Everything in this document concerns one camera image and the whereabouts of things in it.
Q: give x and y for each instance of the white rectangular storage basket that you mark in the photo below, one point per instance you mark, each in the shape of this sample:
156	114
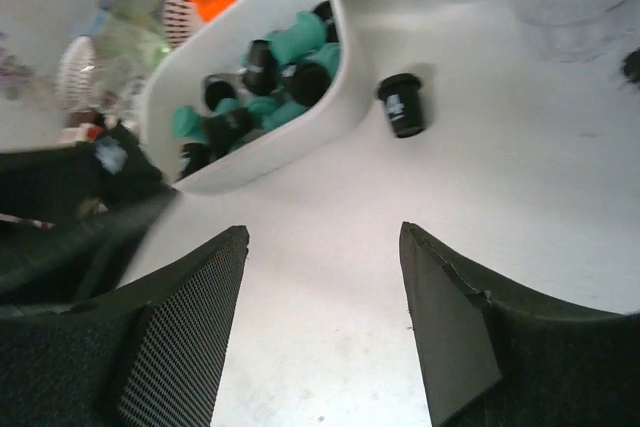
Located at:
217	48

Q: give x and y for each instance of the white perforated small basket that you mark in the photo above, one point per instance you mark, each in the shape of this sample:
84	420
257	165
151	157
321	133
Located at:
75	78

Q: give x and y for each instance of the teal capsule upright three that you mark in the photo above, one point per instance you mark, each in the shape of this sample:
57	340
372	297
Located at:
187	124

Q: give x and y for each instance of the teal capsule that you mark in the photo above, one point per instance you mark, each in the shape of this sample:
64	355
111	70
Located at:
307	34

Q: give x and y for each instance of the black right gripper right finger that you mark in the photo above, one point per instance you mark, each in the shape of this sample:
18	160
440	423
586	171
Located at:
493	352

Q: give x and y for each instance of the green glass cup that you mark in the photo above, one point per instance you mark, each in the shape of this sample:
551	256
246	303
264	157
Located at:
144	20

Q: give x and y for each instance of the black capsule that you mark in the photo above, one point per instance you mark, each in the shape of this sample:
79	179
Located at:
260	74

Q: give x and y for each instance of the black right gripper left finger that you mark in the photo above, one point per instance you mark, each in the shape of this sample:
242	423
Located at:
149	353

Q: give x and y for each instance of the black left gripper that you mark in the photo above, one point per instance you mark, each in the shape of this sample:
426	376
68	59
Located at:
72	217

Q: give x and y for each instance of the black power plug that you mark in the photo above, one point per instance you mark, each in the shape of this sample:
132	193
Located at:
630	67

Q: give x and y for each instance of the black capsule upright four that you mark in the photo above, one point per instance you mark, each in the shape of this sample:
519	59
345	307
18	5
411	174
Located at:
400	95

